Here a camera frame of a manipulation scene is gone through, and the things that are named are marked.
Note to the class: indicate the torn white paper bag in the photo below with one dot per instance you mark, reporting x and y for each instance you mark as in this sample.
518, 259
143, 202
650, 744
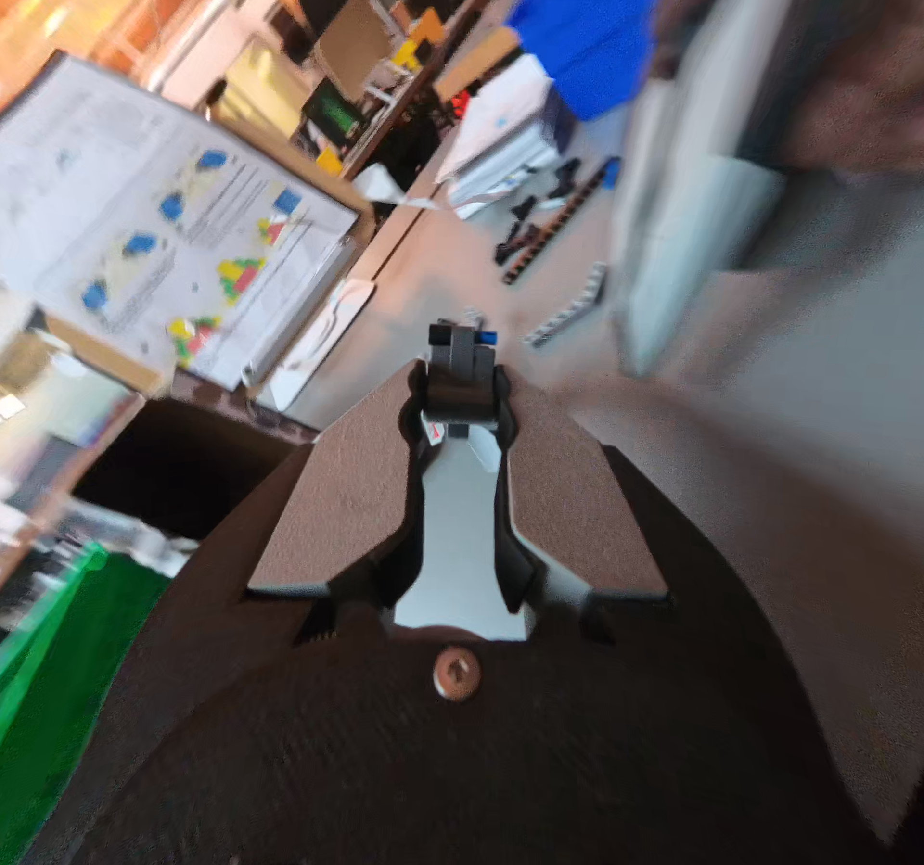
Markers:
386, 186

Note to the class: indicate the dark grey lego assembly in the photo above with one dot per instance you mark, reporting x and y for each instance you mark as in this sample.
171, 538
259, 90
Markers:
455, 389

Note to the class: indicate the long black lego beam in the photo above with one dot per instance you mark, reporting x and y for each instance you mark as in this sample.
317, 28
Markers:
556, 224

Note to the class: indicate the lego instruction board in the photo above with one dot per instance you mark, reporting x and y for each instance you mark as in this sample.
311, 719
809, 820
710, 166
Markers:
144, 194

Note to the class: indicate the stack of instruction booklets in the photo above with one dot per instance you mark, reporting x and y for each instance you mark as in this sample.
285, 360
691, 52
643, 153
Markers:
505, 165

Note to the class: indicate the green bin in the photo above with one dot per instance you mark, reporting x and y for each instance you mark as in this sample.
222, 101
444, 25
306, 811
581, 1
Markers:
65, 663

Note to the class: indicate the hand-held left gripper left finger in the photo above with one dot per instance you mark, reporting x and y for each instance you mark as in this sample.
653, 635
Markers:
346, 490

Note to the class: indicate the small blue lego pin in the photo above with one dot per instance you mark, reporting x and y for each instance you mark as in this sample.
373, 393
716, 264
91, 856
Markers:
611, 172

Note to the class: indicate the blue plastic bin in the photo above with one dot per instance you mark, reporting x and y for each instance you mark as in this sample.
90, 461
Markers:
592, 21

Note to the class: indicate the brown cardboard panel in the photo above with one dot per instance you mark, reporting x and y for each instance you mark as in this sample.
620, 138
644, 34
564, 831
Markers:
354, 46

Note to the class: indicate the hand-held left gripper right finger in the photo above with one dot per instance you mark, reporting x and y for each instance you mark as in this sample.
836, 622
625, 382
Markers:
570, 504

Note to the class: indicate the white plastic bag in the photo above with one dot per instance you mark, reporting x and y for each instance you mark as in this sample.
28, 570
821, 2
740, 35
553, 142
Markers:
317, 345

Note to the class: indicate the black lego connector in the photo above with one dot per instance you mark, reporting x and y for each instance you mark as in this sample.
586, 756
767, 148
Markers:
525, 206
514, 243
564, 178

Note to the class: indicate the light grey angled lego beam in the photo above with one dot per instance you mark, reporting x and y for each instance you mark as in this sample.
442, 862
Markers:
567, 302

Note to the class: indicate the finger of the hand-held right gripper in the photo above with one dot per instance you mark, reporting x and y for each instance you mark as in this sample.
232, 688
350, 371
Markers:
686, 266

